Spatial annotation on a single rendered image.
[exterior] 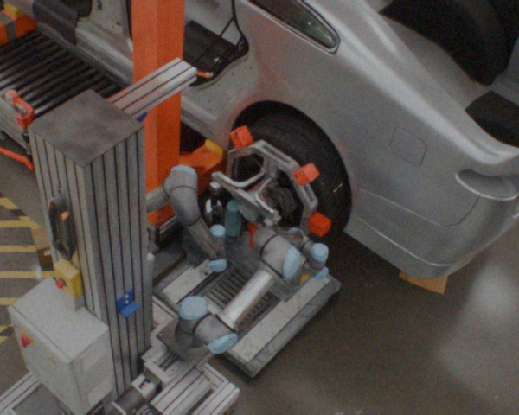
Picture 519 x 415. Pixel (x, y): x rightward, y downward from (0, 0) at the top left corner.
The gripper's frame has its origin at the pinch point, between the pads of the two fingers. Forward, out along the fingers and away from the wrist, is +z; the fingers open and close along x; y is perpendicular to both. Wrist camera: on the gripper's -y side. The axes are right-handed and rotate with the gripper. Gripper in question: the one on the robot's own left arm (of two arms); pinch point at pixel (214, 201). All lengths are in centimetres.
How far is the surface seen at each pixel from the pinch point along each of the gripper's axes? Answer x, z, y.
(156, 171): -29.0, 8.6, -11.9
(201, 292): -3, -4, 76
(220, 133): 5.3, 47.7, -2.2
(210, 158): 1.0, 45.4, 15.0
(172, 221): -20, 34, 56
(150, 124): -31, 11, -41
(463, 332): 155, -31, 83
